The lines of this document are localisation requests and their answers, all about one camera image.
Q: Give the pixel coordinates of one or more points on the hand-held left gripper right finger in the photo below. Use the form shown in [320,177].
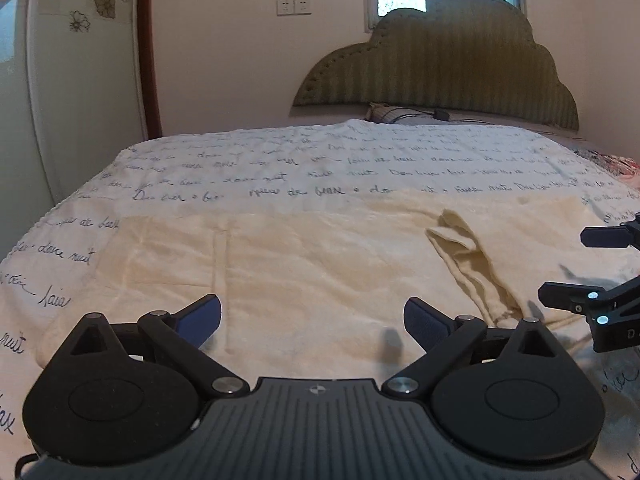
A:
[425,322]

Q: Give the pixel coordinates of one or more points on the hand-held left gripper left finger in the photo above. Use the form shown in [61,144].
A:
[201,320]

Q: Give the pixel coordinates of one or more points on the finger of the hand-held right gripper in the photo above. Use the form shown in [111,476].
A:
[607,236]
[575,297]

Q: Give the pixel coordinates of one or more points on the cream pants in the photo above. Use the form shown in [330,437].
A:
[300,260]

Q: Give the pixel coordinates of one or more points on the floral patterned cloth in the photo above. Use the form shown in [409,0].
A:
[615,165]

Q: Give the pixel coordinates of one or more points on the white script-printed blanket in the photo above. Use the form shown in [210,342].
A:
[250,160]

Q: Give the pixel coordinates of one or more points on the small dark device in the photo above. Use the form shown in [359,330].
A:
[442,115]

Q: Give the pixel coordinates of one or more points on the striped pillow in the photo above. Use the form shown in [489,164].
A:
[390,112]

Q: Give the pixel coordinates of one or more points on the flower-patterned sliding door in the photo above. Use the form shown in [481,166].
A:
[90,110]

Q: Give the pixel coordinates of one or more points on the green padded headboard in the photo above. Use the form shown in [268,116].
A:
[440,60]

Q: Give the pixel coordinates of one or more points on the wooden door frame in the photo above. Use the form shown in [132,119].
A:
[150,60]

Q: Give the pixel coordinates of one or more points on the white wall socket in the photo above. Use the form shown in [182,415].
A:
[302,6]
[285,7]

